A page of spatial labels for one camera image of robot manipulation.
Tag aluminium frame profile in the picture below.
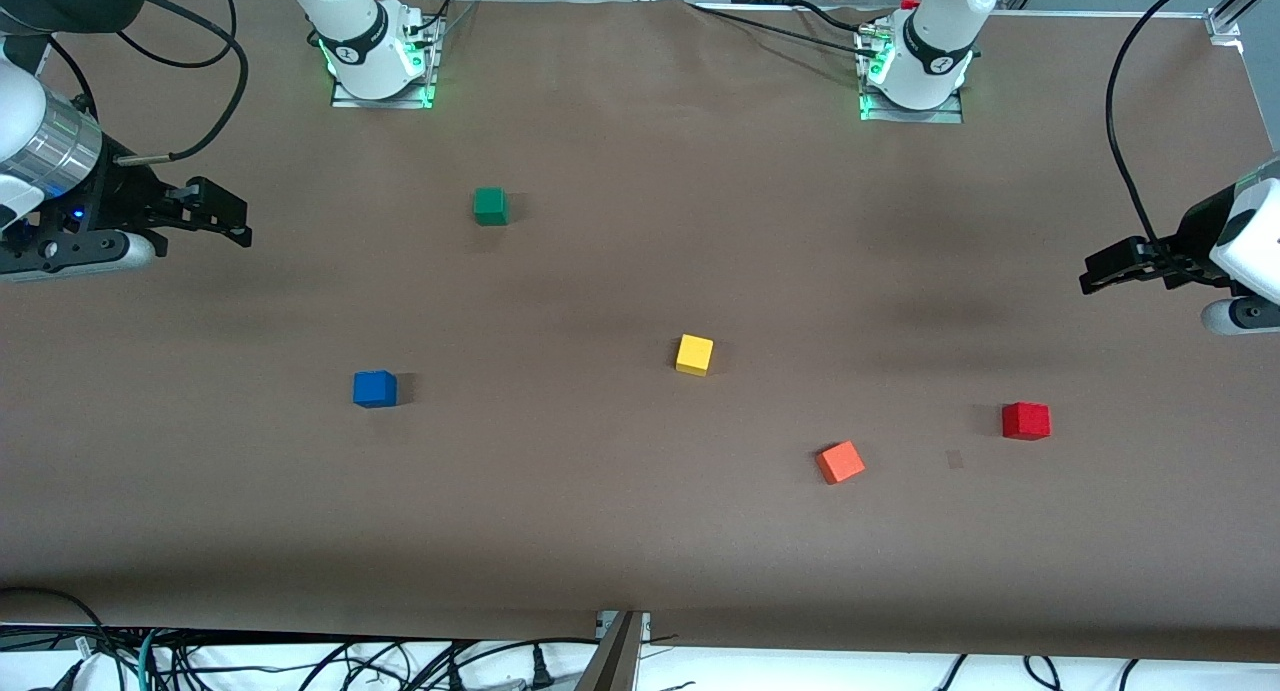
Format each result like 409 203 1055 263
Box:
1204 0 1280 44

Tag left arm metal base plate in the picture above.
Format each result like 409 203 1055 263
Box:
857 21 967 125

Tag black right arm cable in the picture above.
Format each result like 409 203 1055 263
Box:
45 0 250 163

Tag black cable across table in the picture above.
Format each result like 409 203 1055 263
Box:
684 1 891 60

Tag brown table cover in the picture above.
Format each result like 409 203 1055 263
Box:
0 0 1280 664

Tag black looped floor cable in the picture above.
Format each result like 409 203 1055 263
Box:
0 587 109 662

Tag orange wooden cube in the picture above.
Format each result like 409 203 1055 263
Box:
816 440 867 486

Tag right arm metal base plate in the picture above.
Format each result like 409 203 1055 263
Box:
330 13 443 110

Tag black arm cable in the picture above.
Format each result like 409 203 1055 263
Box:
1104 0 1227 264
45 0 250 163

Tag red wooden cube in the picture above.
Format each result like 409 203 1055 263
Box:
1002 402 1052 441

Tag blue wooden cube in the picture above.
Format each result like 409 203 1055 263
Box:
353 370 399 409

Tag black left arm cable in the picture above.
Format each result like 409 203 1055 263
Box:
1104 0 1227 264

